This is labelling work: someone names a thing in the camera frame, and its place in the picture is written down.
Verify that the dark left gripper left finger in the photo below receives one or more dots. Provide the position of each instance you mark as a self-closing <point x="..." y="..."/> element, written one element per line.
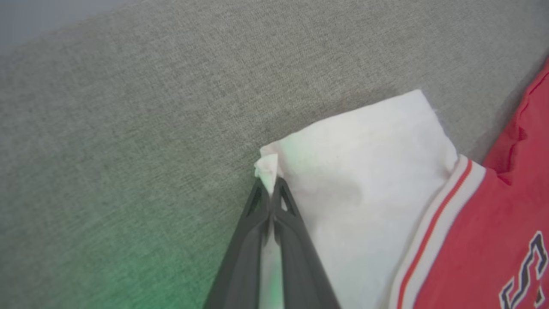
<point x="244" y="257"/>

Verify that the red and white jersey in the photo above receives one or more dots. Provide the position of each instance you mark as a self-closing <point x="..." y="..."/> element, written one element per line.
<point x="364" y="171"/>

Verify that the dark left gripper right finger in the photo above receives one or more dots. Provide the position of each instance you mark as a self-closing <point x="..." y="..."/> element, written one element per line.
<point x="300" y="262"/>

